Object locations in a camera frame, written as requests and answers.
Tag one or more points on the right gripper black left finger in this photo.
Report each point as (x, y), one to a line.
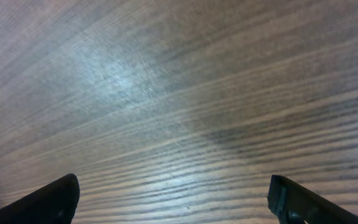
(53, 203)

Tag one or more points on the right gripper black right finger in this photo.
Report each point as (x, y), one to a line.
(292, 203)

